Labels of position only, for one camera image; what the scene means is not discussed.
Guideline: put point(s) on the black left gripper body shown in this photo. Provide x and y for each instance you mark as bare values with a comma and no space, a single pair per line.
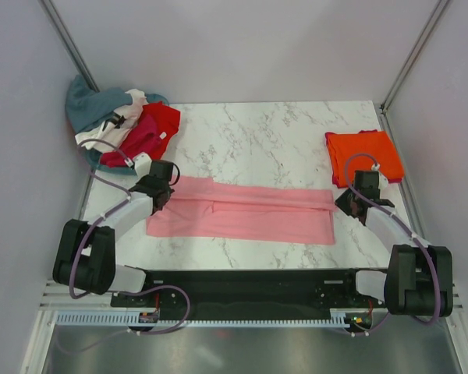
169,192

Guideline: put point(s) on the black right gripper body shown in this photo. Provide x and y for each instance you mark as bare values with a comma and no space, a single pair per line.
353,195

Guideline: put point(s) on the pink t-shirt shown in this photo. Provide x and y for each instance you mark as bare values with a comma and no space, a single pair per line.
201,207

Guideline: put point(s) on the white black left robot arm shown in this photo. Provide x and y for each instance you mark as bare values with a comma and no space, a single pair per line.
86,260

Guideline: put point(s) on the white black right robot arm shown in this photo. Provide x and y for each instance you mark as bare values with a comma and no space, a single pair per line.
418,281

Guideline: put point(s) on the folded magenta t-shirt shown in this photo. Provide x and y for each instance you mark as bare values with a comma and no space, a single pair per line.
335,179

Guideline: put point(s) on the red t-shirt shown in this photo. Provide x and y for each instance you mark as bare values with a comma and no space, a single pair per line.
158,124

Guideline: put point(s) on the crimson t-shirt in pile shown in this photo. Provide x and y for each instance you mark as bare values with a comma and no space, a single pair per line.
136,146

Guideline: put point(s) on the white t-shirt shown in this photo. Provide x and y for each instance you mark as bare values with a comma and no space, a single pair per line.
113,131

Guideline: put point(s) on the teal blue t-shirt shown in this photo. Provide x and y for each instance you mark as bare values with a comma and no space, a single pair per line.
86,108

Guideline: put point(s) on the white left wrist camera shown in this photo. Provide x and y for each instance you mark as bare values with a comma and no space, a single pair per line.
142,164

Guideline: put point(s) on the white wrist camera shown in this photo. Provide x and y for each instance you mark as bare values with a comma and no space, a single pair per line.
382,179
142,164

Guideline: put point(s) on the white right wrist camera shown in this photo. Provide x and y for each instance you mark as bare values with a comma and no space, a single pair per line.
382,179

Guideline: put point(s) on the right aluminium table rail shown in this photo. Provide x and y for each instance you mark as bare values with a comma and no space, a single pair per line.
405,187

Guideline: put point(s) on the aluminium table rail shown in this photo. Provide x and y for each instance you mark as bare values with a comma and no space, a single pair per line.
71,238
405,187

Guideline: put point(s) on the left aluminium table rail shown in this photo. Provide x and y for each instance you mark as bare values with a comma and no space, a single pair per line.
71,238

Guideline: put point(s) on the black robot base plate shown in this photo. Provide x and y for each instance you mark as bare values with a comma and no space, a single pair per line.
250,294

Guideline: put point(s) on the white slotted cable duct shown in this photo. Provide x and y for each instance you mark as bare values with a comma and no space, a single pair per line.
335,319

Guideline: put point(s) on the left aluminium frame post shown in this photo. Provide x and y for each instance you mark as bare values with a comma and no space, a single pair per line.
68,42

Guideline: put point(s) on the aluminium frame post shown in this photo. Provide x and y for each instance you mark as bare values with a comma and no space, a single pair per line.
430,26
68,42

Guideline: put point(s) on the right aluminium frame post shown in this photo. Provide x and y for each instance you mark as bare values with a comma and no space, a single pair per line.
430,26

